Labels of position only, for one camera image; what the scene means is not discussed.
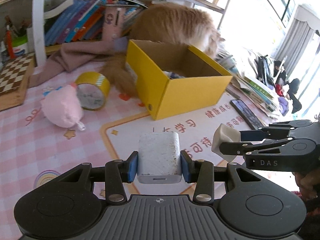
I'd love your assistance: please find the large white charger block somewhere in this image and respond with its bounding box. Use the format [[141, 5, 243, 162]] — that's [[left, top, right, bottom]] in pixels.
[[137, 132, 182, 184]]

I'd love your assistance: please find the white blue spray bottle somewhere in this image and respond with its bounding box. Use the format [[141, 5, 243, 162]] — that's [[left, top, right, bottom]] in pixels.
[[163, 71, 184, 79]]

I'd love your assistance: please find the person's right hand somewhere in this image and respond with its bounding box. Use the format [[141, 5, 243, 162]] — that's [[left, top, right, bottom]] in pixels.
[[294, 169, 319, 200]]

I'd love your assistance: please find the black smartphone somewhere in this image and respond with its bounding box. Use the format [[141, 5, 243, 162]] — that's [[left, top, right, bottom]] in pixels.
[[230, 99, 264, 129]]

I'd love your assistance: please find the stack of papers magazines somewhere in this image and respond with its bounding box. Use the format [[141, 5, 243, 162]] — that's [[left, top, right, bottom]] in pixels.
[[215, 50, 281, 119]]

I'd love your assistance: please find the yellow cardboard box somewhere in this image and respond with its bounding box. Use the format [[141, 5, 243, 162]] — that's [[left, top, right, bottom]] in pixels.
[[126, 40, 233, 120]]

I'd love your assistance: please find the yellow tape roll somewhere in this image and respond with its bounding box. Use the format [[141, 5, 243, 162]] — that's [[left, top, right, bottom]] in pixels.
[[75, 72, 111, 111]]

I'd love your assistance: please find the pink plush toy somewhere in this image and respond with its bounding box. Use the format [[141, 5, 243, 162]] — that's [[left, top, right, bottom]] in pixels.
[[41, 84, 86, 131]]

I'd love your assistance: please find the mauve cloth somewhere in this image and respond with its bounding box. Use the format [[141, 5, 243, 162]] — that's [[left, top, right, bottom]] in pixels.
[[29, 37, 128, 88]]

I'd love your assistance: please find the orange fluffy cat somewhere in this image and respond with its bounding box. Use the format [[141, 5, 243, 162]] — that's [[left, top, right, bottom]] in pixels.
[[99, 3, 225, 97]]

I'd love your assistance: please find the pink cylindrical holder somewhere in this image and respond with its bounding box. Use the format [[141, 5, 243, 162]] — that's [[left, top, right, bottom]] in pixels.
[[101, 6, 125, 42]]

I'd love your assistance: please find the wooden chess board box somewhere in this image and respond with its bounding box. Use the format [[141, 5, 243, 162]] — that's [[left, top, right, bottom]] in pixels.
[[0, 53, 35, 111]]

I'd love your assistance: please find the row of colourful books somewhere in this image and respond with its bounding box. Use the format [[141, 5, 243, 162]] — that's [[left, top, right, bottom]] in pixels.
[[44, 0, 148, 47]]

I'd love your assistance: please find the white green pen cup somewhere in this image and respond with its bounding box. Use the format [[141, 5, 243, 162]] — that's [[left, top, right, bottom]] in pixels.
[[12, 35, 29, 57]]

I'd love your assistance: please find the red bottle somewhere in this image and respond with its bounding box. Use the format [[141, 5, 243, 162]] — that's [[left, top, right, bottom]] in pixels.
[[5, 25, 16, 59]]

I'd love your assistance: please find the white shelf post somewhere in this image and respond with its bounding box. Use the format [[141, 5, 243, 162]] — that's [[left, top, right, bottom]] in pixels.
[[32, 0, 47, 66]]

